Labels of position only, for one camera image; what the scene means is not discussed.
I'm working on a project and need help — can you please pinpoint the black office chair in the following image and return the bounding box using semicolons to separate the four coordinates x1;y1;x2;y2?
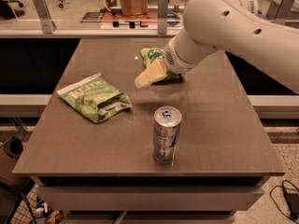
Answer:
0;0;25;20

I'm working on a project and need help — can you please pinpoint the green kettle chip bag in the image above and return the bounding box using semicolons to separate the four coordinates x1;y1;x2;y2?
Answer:
57;73;133;123

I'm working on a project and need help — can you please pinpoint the silver energy drink can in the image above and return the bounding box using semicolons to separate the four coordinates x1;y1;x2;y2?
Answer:
153;105;182;163

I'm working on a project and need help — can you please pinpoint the middle metal glass post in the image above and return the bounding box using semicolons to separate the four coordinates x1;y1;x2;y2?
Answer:
157;0;168;35

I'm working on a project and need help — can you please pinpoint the grey table drawer base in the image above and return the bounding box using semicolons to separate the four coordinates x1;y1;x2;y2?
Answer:
36;181;263;224

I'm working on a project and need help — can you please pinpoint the right metal glass post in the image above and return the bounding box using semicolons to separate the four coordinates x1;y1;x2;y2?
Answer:
266;0;295;25

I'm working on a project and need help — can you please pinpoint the metal glass post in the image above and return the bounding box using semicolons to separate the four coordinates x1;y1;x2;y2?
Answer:
33;0;55;35
157;0;168;35
266;0;295;25

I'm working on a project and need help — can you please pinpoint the green rice chip bag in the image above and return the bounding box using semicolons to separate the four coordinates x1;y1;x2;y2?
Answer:
140;47;180;82

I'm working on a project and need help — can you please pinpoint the black power adapter with cable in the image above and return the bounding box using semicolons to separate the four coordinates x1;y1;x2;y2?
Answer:
269;180;299;224

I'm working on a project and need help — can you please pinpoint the wire basket with items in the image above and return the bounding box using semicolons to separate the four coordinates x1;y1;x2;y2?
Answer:
0;177;67;224

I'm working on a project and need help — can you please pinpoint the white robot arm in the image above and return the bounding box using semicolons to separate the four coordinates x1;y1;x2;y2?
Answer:
135;0;299;93

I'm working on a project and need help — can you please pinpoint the left metal glass post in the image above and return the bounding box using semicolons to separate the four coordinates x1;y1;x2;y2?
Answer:
33;0;55;35

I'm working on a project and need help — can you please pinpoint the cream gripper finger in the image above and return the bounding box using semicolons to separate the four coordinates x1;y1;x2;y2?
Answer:
135;59;167;89

